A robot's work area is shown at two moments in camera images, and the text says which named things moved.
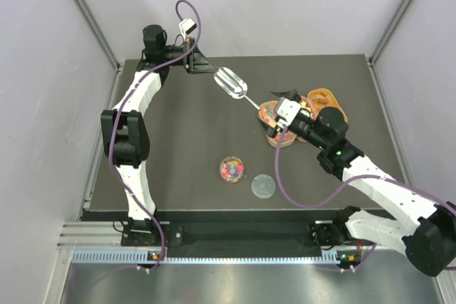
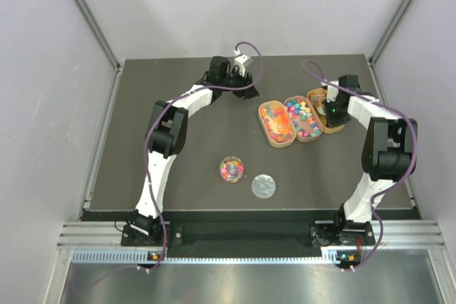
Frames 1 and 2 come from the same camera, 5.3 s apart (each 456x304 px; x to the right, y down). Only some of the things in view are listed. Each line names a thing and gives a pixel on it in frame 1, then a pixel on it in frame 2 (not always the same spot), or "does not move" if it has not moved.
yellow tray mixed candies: x=323 y=97 does not move
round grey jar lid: x=263 y=186 does not move
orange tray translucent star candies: x=266 y=113 does not move
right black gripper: x=291 y=95 -> x=332 y=122
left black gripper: x=189 y=56 -> x=243 y=82
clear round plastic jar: x=231 y=169 does not move
